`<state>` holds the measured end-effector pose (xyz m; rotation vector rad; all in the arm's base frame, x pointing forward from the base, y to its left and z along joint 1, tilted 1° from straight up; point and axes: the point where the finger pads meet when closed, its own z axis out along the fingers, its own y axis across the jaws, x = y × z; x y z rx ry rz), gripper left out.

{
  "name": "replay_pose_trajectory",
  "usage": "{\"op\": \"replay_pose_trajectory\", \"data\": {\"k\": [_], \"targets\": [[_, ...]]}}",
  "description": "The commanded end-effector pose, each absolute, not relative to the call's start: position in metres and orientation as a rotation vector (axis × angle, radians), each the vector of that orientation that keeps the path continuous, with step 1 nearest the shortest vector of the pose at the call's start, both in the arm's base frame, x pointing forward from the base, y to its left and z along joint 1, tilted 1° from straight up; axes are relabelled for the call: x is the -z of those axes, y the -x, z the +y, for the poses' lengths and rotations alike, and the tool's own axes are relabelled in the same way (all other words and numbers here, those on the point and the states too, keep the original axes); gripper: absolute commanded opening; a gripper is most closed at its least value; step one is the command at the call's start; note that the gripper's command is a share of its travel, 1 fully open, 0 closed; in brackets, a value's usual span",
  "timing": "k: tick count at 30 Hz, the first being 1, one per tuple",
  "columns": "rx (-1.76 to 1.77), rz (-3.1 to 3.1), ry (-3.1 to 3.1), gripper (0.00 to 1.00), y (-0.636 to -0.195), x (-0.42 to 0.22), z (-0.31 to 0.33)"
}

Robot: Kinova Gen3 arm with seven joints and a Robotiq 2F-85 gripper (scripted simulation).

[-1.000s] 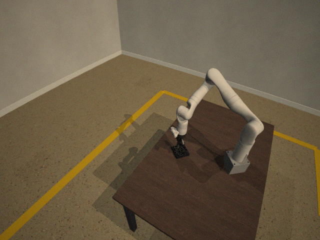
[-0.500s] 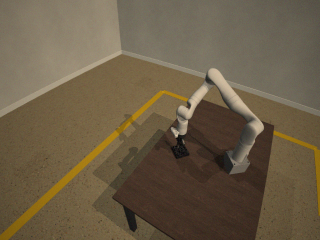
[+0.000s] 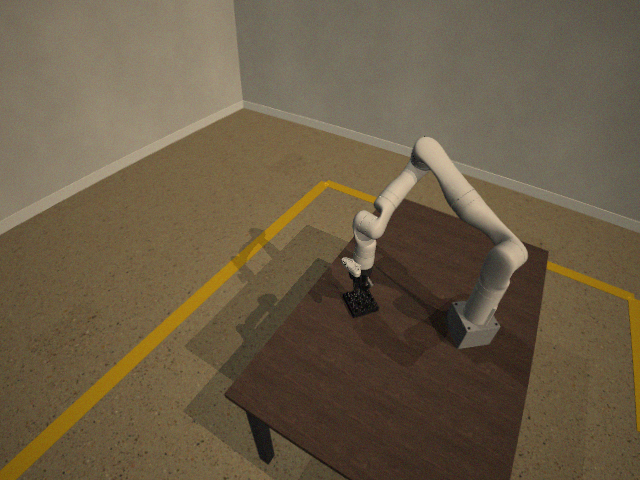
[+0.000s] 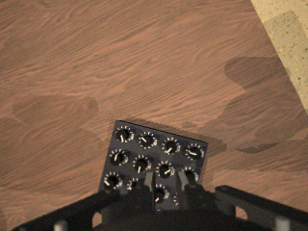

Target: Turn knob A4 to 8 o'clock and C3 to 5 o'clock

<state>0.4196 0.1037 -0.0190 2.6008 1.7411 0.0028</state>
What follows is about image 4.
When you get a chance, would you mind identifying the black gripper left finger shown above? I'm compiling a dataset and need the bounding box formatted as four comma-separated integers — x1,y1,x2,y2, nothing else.
11,172,156,231

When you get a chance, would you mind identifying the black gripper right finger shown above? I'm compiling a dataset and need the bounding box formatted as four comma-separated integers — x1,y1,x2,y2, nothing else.
175,171,308,231

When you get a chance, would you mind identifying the dark grey knob box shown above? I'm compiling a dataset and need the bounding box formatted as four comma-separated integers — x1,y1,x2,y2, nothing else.
98,120,208,212

